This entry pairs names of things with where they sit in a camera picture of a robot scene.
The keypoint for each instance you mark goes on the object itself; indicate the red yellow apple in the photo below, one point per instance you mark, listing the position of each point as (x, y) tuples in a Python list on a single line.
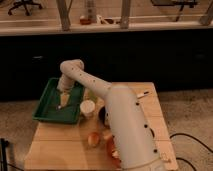
[(93, 139)]

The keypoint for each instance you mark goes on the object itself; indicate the orange bowl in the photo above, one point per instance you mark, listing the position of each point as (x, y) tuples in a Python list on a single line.
[(110, 147)]

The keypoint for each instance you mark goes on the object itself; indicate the white paper cup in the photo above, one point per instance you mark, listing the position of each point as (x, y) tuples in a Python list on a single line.
[(87, 108)]

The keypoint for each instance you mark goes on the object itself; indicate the black round bowl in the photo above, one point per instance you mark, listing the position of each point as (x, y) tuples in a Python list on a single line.
[(103, 117)]

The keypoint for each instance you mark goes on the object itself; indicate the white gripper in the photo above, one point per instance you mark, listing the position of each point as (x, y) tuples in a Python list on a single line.
[(65, 84)]

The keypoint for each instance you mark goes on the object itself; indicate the black stand at left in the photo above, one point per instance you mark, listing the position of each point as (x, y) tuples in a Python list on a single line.
[(3, 158)]

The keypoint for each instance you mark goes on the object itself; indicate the red bowl on shelf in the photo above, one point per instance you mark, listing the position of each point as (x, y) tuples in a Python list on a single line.
[(85, 20)]

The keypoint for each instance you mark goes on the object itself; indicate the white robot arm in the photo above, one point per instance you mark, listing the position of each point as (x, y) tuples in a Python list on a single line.
[(132, 135)]

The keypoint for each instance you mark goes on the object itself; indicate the yellow corn cob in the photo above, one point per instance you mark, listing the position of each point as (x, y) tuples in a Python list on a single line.
[(115, 154)]

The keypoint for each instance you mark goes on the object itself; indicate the green plastic tray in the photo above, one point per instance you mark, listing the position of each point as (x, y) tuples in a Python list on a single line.
[(48, 109)]

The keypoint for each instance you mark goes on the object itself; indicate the green pear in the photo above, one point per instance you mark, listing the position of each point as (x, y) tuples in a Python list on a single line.
[(92, 96)]

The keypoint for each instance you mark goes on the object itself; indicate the black office chair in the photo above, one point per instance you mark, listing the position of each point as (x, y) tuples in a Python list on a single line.
[(24, 3)]

